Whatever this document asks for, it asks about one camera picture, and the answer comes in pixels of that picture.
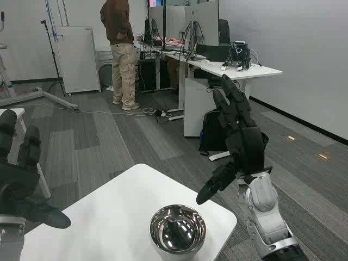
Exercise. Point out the brown floor outlet plate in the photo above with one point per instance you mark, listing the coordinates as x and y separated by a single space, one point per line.
324 156

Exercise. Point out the small floor outlet plate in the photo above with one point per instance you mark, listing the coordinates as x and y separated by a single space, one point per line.
291 137

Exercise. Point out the person in brown jacket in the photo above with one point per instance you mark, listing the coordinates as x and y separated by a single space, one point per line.
119 27

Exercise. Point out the black computer tower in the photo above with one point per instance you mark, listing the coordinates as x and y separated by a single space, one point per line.
146 74

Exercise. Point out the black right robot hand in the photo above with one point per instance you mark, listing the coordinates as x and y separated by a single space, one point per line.
246 146

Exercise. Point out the power strip with plugs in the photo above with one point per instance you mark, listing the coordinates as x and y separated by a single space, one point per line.
162 113

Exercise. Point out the grey gantry base leg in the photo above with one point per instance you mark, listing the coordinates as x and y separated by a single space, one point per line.
51 97

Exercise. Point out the white wheeled cabinet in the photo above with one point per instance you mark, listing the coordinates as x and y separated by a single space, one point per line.
77 59

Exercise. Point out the black vertical pole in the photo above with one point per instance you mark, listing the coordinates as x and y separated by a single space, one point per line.
164 24

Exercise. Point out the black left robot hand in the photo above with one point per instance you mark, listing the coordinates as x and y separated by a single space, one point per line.
16 187

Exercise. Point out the shiny metal bowl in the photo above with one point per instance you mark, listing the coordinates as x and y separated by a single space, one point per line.
176 231

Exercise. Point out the black office chair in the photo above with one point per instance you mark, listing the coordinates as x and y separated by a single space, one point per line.
224 31

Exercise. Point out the black equipment box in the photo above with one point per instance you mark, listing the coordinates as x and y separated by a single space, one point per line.
214 52

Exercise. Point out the small robot device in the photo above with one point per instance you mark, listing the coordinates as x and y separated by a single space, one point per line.
239 55

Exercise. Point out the black tripod stand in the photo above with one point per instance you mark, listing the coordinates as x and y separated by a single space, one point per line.
53 54

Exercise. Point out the black backpack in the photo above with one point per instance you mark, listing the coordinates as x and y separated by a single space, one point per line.
213 133

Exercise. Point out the white office desk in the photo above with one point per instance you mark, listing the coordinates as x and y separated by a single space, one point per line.
244 69

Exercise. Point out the white drawer unit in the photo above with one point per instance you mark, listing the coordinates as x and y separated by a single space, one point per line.
104 58

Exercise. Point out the large grey computer monitor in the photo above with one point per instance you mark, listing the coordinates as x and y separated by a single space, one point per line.
204 19

